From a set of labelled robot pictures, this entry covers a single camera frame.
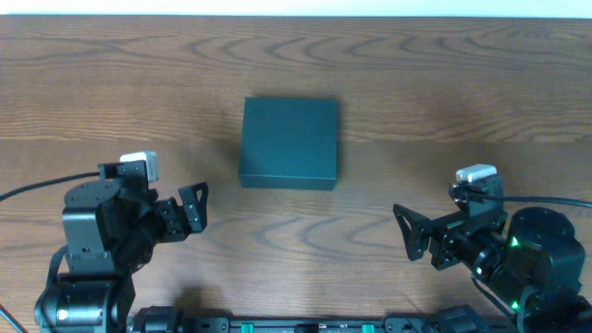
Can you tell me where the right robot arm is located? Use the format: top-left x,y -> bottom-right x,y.
393,203 -> 591,332

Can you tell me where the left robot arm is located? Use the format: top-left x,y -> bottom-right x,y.
34,177 -> 208,332

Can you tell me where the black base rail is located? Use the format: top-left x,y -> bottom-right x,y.
129,315 -> 524,333

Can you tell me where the dark green box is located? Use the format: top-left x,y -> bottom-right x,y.
239,97 -> 339,191

